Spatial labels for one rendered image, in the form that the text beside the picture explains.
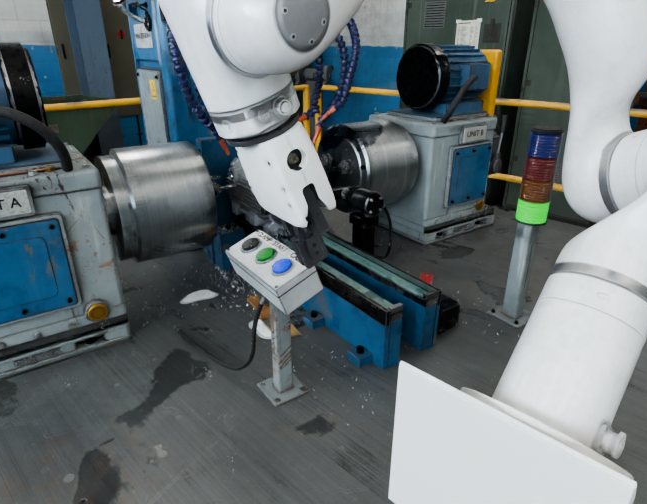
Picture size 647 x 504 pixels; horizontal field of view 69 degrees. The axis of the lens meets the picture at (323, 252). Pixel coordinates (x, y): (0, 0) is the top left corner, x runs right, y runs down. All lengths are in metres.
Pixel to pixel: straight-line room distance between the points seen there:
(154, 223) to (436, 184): 0.82
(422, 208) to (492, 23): 2.98
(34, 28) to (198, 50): 5.91
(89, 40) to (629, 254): 5.89
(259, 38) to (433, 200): 1.14
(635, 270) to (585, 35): 0.28
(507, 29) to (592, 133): 3.57
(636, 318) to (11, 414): 0.92
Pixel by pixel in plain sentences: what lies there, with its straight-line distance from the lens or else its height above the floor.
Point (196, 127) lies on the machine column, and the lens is 1.36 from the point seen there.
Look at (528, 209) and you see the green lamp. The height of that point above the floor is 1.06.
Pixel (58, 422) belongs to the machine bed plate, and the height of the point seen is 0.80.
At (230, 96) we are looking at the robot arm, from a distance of 0.43.
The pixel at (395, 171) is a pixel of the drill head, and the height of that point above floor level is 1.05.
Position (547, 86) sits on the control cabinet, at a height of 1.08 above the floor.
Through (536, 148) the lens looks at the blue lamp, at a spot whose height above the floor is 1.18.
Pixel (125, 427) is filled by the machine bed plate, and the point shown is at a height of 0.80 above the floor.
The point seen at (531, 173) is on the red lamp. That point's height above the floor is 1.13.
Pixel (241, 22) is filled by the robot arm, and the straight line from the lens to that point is 0.36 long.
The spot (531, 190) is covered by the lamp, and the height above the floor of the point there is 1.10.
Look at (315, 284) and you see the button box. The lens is 0.69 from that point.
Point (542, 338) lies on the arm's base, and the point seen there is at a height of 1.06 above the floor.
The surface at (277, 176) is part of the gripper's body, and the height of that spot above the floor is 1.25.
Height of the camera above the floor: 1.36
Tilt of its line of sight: 24 degrees down
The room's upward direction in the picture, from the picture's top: straight up
